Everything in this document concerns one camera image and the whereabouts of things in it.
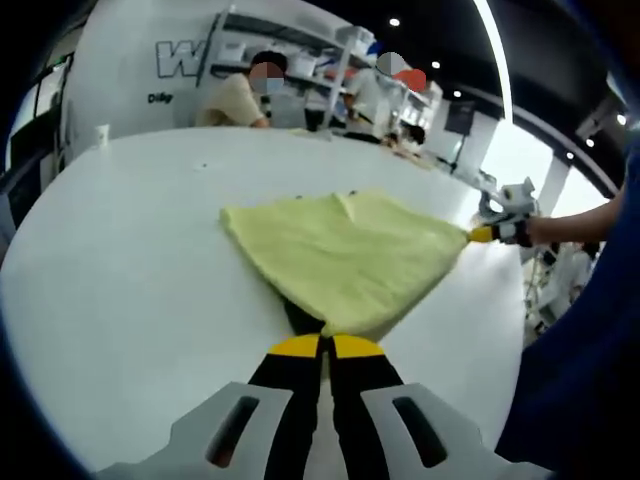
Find ceiling light strip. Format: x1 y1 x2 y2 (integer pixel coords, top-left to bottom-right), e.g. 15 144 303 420
472 0 514 121

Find round ceiling spotlights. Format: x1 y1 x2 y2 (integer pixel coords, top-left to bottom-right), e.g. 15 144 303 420
389 17 626 161

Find yellow garment blue grey sleeves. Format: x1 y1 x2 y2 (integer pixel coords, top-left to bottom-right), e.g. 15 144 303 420
219 188 471 341

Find black screen on stand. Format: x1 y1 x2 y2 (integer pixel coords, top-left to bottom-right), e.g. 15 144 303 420
444 99 476 166

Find metal shelf unit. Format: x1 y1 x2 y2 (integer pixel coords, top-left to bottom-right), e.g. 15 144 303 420
197 9 441 136

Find beige cloth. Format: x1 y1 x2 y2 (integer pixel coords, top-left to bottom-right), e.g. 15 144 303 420
394 147 436 171

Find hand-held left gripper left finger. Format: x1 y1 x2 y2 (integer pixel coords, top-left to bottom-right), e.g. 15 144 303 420
94 333 324 480

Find person's right hand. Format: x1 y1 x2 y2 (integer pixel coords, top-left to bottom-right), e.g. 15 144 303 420
524 217 551 249

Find operator in blue clothing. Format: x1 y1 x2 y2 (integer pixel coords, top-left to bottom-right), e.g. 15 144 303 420
494 149 640 474

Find row of white storage boxes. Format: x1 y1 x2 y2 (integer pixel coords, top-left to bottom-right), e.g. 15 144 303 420
219 42 321 76

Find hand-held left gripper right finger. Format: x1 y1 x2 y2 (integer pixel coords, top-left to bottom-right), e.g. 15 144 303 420
327 333 554 480

